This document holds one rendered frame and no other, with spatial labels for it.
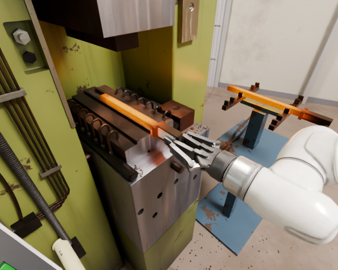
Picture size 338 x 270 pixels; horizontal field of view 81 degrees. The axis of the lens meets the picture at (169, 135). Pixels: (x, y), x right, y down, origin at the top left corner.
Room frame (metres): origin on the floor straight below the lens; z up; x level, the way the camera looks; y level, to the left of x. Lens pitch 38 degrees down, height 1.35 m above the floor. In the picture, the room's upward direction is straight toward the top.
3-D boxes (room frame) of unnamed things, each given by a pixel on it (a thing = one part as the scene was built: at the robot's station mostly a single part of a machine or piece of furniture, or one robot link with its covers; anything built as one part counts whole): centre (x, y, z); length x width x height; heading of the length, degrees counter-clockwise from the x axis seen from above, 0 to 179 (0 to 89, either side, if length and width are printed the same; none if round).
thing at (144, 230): (0.67, 0.18, 0.69); 0.56 x 0.38 x 0.45; 46
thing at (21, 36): (0.44, 0.30, 1.25); 0.03 x 0.03 x 0.07; 46
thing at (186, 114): (0.65, -0.03, 0.95); 0.12 x 0.09 x 0.07; 46
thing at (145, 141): (0.62, 0.21, 0.96); 0.42 x 0.20 x 0.09; 46
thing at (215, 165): (0.35, -0.11, 1.00); 0.09 x 0.08 x 0.07; 46
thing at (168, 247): (0.67, 0.18, 0.23); 0.56 x 0.38 x 0.47; 46
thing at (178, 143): (0.39, -0.05, 1.00); 0.11 x 0.01 x 0.04; 51
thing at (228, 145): (0.95, -0.44, 0.68); 0.60 x 0.04 x 0.01; 140
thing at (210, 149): (0.41, -0.08, 1.00); 0.11 x 0.01 x 0.04; 41
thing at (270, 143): (0.79, -0.43, 0.67); 0.40 x 0.30 x 0.02; 134
